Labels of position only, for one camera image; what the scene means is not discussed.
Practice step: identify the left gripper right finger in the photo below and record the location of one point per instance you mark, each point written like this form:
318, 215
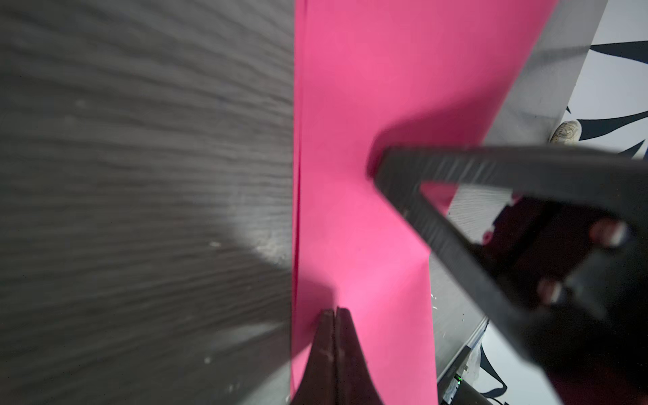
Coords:
354, 385

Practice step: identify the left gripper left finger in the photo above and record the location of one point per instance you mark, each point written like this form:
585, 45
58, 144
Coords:
318, 384

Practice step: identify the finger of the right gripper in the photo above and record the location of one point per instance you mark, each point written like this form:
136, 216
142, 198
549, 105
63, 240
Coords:
564, 276

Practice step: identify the magenta paper sheet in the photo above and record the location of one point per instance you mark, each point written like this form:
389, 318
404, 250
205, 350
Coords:
370, 75

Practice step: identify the white grey sneaker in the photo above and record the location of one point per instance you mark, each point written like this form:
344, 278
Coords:
569, 132

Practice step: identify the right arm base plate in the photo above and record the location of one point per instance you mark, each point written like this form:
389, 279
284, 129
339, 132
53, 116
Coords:
456, 391

